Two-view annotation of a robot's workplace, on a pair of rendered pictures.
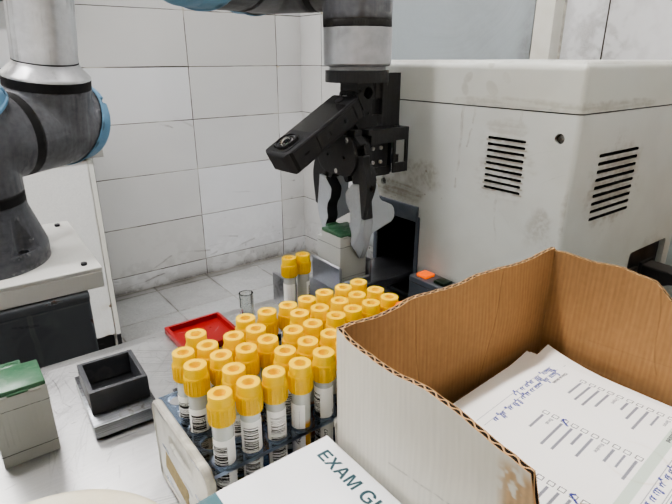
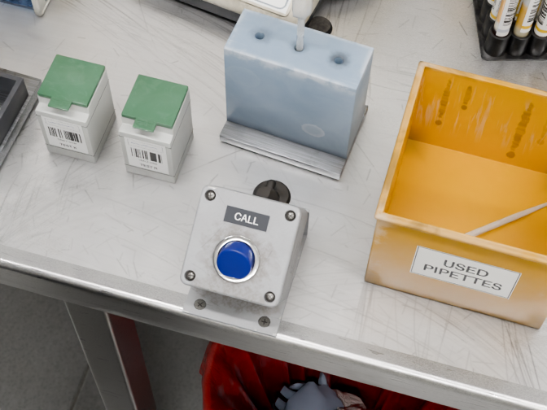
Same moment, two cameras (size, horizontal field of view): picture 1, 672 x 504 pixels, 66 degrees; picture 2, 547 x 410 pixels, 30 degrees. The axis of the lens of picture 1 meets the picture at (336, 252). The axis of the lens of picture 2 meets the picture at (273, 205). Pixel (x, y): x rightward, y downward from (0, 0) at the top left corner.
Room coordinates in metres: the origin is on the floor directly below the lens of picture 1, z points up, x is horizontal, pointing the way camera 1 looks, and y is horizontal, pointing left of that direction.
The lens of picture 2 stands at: (0.51, 0.70, 1.55)
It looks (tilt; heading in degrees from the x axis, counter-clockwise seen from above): 60 degrees down; 231
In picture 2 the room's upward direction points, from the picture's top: 2 degrees clockwise
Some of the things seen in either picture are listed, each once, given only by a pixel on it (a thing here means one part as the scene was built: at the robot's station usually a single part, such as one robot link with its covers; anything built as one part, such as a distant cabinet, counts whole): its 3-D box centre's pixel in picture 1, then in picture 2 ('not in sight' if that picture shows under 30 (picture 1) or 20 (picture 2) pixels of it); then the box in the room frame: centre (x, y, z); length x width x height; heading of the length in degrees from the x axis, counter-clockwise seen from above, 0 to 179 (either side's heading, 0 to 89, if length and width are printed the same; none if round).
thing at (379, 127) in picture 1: (361, 124); not in sight; (0.62, -0.03, 1.10); 0.09 x 0.08 x 0.12; 127
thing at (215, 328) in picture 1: (203, 333); not in sight; (0.53, 0.15, 0.88); 0.07 x 0.07 x 0.01; 37
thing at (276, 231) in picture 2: not in sight; (253, 223); (0.31, 0.42, 0.92); 0.13 x 0.07 x 0.08; 37
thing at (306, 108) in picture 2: not in sight; (296, 89); (0.21, 0.35, 0.92); 0.10 x 0.07 x 0.10; 122
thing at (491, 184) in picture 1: (518, 183); not in sight; (0.66, -0.24, 1.03); 0.31 x 0.27 x 0.30; 127
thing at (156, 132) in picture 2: not in sight; (157, 129); (0.31, 0.31, 0.91); 0.05 x 0.04 x 0.07; 37
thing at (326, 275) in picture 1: (355, 271); not in sight; (0.62, -0.02, 0.92); 0.21 x 0.07 x 0.05; 127
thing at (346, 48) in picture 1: (355, 50); not in sight; (0.62, -0.02, 1.18); 0.08 x 0.08 x 0.05
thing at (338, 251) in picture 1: (341, 254); not in sight; (0.60, -0.01, 0.95); 0.05 x 0.04 x 0.06; 37
